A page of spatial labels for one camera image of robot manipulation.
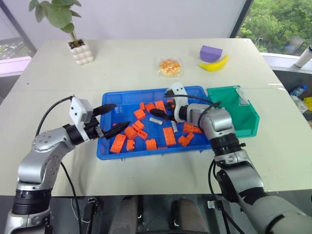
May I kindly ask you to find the dark window frame post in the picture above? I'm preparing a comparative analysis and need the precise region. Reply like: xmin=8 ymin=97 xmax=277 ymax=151
xmin=228 ymin=0 xmax=254 ymax=39

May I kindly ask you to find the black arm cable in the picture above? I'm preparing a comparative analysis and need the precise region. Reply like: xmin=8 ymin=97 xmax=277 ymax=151
xmin=183 ymin=94 xmax=223 ymax=109
xmin=35 ymin=96 xmax=75 ymax=137

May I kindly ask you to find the white cylinder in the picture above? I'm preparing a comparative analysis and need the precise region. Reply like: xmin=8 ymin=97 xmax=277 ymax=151
xmin=293 ymin=44 xmax=312 ymax=68

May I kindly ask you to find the yellow toy banana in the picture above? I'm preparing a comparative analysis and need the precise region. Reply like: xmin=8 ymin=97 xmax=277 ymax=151
xmin=198 ymin=55 xmax=230 ymax=73

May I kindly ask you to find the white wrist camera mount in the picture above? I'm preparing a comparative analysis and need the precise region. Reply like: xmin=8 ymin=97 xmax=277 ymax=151
xmin=69 ymin=97 xmax=95 ymax=142
xmin=165 ymin=82 xmax=190 ymax=124

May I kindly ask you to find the purple foam block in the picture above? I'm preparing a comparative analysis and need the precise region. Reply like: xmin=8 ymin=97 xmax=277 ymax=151
xmin=199 ymin=44 xmax=224 ymax=62

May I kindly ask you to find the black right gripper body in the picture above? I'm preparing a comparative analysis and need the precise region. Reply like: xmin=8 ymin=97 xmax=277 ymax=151
xmin=166 ymin=97 xmax=177 ymax=122

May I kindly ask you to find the green plastic bin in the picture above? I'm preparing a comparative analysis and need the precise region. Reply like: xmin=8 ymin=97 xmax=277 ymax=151
xmin=206 ymin=85 xmax=261 ymax=138

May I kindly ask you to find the clear bin label holder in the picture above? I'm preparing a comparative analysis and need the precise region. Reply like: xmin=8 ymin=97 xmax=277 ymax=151
xmin=235 ymin=88 xmax=251 ymax=107

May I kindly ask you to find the clear water bottle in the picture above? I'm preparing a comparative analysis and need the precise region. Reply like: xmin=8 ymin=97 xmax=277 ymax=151
xmin=289 ymin=84 xmax=309 ymax=98

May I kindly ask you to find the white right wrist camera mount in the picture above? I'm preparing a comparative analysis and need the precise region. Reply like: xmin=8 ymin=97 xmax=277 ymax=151
xmin=165 ymin=82 xmax=190 ymax=124

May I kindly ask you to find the green leafy plant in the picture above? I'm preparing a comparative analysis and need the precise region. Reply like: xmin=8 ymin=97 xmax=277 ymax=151
xmin=28 ymin=0 xmax=82 ymax=46

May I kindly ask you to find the blue plastic bin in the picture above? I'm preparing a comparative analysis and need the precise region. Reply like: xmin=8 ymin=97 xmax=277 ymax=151
xmin=96 ymin=85 xmax=215 ymax=161

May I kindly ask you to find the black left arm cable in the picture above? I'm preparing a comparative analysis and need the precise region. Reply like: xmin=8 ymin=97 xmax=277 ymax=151
xmin=35 ymin=96 xmax=75 ymax=137

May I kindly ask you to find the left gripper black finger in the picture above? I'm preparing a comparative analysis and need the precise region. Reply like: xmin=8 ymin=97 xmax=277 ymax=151
xmin=93 ymin=104 xmax=117 ymax=117
xmin=103 ymin=121 xmax=132 ymax=140

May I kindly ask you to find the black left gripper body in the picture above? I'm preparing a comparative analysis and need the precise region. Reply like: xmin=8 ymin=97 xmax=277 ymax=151
xmin=84 ymin=118 xmax=106 ymax=141

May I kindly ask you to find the white bubble plant pot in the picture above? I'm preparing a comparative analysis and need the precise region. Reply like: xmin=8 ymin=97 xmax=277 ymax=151
xmin=67 ymin=39 xmax=96 ymax=66

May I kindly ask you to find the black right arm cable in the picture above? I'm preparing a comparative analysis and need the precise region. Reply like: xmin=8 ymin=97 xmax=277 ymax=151
xmin=183 ymin=94 xmax=223 ymax=109

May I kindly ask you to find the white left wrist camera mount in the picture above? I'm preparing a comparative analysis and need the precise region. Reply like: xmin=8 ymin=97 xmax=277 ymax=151
xmin=69 ymin=97 xmax=95 ymax=142

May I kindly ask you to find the bagged orange bread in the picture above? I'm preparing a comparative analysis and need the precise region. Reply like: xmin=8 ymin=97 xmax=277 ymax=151
xmin=156 ymin=57 xmax=184 ymax=78

